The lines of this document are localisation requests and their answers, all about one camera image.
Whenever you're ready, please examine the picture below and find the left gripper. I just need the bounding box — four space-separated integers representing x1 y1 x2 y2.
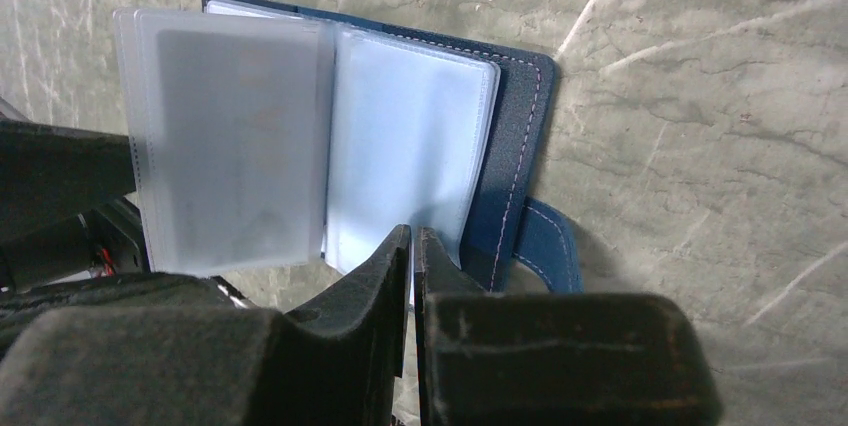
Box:
0 118 233 358

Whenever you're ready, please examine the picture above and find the blue card holder wallet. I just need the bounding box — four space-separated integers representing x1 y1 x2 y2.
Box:
113 0 583 293

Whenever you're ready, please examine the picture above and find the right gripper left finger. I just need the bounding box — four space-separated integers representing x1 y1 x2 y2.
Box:
1 225 411 425

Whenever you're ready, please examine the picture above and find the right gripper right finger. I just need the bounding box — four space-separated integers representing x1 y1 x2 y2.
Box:
413 227 723 425

